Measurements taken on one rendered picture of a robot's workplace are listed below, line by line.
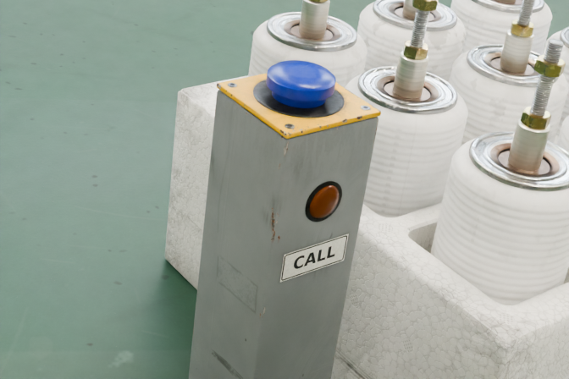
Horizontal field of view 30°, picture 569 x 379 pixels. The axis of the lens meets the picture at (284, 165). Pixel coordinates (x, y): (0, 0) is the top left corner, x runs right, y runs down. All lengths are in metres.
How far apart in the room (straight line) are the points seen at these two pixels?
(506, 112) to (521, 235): 0.17
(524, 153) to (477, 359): 0.14
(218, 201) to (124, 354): 0.28
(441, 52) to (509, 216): 0.26
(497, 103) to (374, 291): 0.19
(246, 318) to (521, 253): 0.19
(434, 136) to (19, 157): 0.54
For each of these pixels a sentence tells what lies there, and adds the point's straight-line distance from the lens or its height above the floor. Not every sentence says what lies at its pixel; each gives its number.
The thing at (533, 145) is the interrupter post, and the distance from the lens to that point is 0.72.
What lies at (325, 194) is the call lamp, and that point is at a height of 0.27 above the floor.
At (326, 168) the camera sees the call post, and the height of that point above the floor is 0.28.
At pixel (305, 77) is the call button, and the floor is 0.33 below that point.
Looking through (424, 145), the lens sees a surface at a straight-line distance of 0.78.
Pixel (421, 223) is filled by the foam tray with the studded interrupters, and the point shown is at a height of 0.18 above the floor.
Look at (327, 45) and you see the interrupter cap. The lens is 0.86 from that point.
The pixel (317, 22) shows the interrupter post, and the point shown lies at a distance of 0.87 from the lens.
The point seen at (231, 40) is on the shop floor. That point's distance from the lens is 1.50.
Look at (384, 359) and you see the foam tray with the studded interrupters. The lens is 0.78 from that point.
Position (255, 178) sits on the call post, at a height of 0.27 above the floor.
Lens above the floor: 0.58
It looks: 29 degrees down
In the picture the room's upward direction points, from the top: 8 degrees clockwise
